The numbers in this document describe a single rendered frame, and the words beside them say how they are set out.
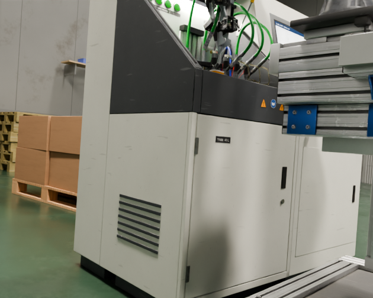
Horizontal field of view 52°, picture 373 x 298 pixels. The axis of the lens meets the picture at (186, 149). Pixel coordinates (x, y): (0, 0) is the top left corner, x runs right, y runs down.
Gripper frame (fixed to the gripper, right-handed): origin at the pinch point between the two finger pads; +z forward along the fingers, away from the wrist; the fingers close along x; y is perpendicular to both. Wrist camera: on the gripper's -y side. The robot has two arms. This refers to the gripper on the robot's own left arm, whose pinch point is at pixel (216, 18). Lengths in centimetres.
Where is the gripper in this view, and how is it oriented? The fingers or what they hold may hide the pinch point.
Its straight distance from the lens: 170.3
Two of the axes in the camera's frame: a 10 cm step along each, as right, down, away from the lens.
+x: 9.8, -1.6, 1.0
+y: 1.8, 7.0, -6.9
